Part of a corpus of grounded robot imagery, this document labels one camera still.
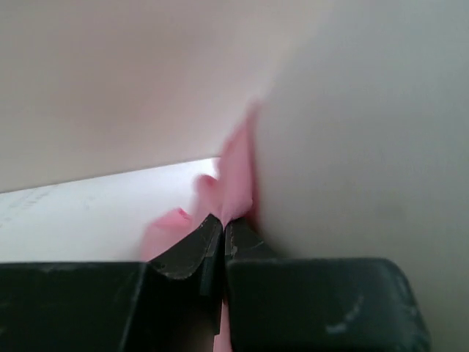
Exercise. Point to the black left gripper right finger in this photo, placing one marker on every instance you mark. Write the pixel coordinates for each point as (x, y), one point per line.
(242, 243)

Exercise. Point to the pink satin pillowcase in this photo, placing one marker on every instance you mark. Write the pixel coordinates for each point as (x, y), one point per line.
(229, 196)

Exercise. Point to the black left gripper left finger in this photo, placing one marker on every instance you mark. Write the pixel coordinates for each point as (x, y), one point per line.
(184, 258)

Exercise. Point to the white pillow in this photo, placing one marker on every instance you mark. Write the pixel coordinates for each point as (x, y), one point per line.
(362, 149)

